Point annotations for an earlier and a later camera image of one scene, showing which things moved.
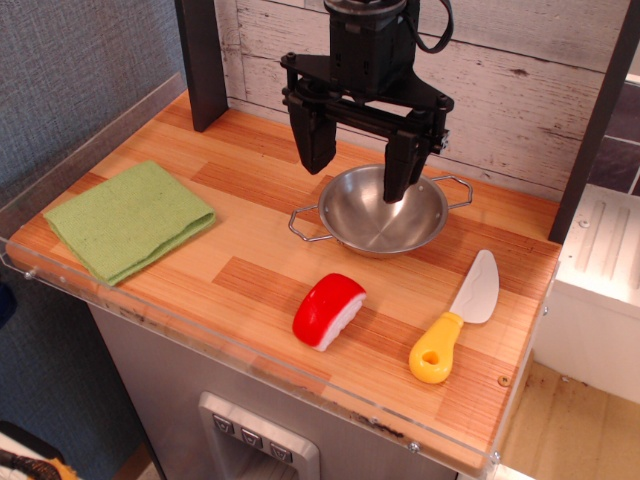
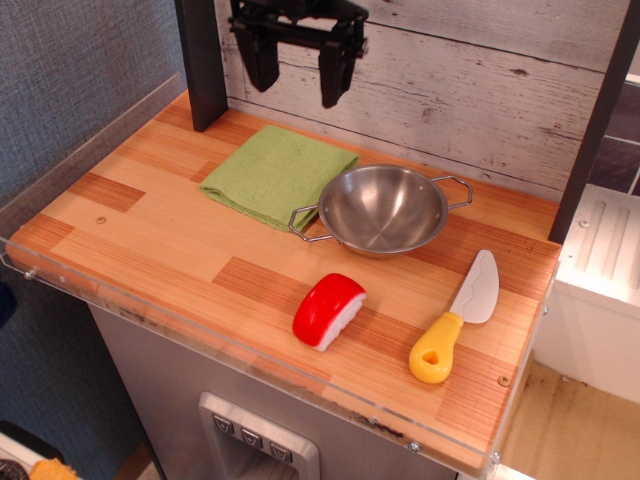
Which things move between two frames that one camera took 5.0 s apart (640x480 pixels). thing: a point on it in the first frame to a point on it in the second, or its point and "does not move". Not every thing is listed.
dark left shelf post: [204, 61] does not move
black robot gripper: [369, 76] to [258, 30]
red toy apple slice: [327, 308] does not move
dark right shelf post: [615, 74] does not move
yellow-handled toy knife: [432, 355] does not move
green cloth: [124, 224] to [268, 174]
